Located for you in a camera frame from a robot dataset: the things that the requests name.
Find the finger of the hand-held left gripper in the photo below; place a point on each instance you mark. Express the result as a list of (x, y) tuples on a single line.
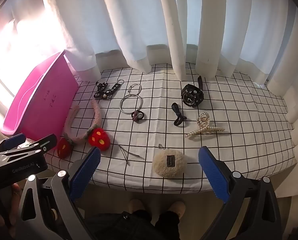
[(14, 140), (42, 145)]

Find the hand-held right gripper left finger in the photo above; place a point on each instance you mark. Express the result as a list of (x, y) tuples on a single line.
[(89, 166)]

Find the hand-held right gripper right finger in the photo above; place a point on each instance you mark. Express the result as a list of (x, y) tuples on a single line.
[(212, 171)]

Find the gold pearl hair claw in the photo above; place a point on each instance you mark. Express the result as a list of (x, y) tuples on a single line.
[(204, 127)]

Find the pink plastic storage box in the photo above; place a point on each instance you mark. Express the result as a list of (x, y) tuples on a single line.
[(46, 97)]

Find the person's left hand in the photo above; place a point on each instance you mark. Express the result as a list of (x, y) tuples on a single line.
[(14, 195)]

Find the small red plush mushroom clip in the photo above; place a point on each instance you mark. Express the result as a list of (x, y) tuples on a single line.
[(63, 149)]

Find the large red plush mushroom clip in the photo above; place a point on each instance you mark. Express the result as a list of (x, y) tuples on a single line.
[(99, 139)]

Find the silver metal hair pin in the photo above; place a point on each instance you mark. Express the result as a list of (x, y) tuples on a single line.
[(124, 152)]

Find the beige fluffy pouch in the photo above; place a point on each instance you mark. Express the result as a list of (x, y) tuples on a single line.
[(164, 167)]

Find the pink knitted headband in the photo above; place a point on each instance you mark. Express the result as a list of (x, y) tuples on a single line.
[(98, 115)]

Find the beige slipper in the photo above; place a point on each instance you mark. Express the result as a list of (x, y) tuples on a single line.
[(136, 206), (175, 208)]

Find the white black checked tablecloth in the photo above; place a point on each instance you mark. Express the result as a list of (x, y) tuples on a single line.
[(233, 120)]

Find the large silver hoop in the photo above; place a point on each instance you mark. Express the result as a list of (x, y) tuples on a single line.
[(121, 105)]

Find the black pants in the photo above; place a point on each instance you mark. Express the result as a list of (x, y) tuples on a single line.
[(129, 226)]

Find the black wrist watch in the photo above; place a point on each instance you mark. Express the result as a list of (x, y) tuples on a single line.
[(191, 96)]

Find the small silver hoop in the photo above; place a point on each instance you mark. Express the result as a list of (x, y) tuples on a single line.
[(141, 89)]

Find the white curtain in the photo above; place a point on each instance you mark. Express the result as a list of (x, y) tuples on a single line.
[(149, 17)]

